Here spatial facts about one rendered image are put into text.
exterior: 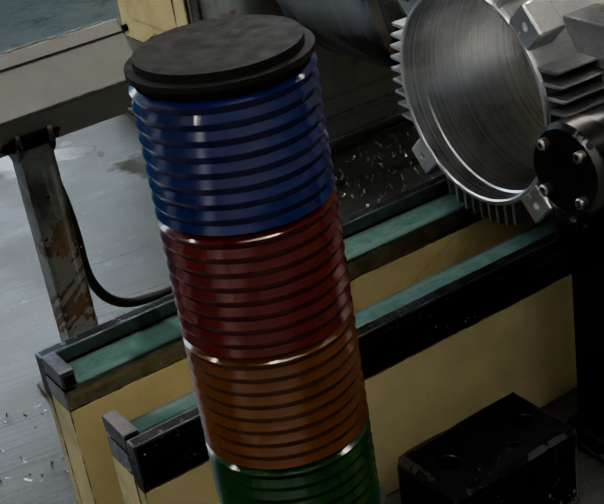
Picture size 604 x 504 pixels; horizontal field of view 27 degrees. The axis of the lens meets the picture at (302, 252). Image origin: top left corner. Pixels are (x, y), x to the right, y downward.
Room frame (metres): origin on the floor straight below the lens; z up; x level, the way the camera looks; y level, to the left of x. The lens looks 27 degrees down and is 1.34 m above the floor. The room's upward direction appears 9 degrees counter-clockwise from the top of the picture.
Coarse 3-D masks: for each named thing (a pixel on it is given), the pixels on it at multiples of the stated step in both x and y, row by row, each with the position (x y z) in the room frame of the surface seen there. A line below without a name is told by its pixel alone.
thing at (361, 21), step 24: (288, 0) 1.15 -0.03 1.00; (312, 0) 1.11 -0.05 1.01; (336, 0) 1.07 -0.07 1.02; (360, 0) 1.04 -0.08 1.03; (384, 0) 1.03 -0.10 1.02; (312, 24) 1.14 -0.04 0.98; (336, 24) 1.09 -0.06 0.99; (360, 24) 1.05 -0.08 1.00; (384, 24) 1.03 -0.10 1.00; (336, 48) 1.15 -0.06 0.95; (360, 48) 1.09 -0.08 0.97; (384, 48) 1.04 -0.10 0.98
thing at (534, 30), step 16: (416, 0) 0.85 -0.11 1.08; (544, 0) 0.76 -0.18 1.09; (512, 16) 0.76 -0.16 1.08; (528, 16) 0.75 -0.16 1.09; (544, 16) 0.75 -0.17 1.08; (560, 16) 0.75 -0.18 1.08; (528, 32) 0.75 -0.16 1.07; (544, 32) 0.74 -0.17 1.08; (560, 32) 0.75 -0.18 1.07; (528, 48) 0.75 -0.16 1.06; (416, 144) 0.87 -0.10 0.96; (432, 160) 0.85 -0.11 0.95; (528, 208) 0.76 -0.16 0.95; (544, 208) 0.74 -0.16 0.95
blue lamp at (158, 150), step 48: (144, 96) 0.36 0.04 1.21; (240, 96) 0.35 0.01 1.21; (288, 96) 0.35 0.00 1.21; (144, 144) 0.36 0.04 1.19; (192, 144) 0.35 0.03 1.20; (240, 144) 0.35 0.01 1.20; (288, 144) 0.35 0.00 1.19; (192, 192) 0.35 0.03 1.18; (240, 192) 0.35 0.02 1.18; (288, 192) 0.35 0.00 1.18
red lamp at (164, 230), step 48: (192, 240) 0.35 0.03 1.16; (240, 240) 0.35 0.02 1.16; (288, 240) 0.35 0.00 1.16; (336, 240) 0.36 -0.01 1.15; (192, 288) 0.36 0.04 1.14; (240, 288) 0.35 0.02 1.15; (288, 288) 0.35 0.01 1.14; (336, 288) 0.36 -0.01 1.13; (192, 336) 0.36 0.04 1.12; (240, 336) 0.35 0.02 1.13; (288, 336) 0.35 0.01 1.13
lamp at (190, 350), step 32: (352, 320) 0.37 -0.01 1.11; (192, 352) 0.36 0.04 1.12; (320, 352) 0.35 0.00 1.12; (352, 352) 0.36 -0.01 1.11; (224, 384) 0.35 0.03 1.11; (256, 384) 0.35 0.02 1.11; (288, 384) 0.35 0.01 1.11; (320, 384) 0.35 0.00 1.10; (352, 384) 0.36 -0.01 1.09; (224, 416) 0.35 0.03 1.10; (256, 416) 0.35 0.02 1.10; (288, 416) 0.35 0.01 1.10; (320, 416) 0.35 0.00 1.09; (352, 416) 0.36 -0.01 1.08; (224, 448) 0.35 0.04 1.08; (256, 448) 0.35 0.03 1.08; (288, 448) 0.35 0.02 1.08; (320, 448) 0.35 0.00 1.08
